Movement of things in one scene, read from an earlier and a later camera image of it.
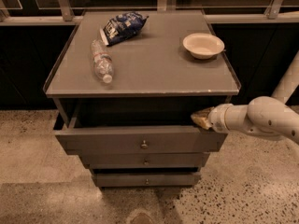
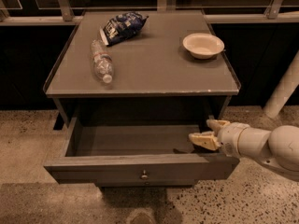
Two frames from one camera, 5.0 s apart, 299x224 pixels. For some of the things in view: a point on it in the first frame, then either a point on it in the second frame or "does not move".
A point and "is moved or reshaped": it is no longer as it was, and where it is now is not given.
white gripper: (219, 119) → (229, 138)
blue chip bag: (122, 27) does not move
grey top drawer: (135, 132) is moved or reshaped
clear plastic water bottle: (103, 63) does not move
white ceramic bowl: (203, 46) does not move
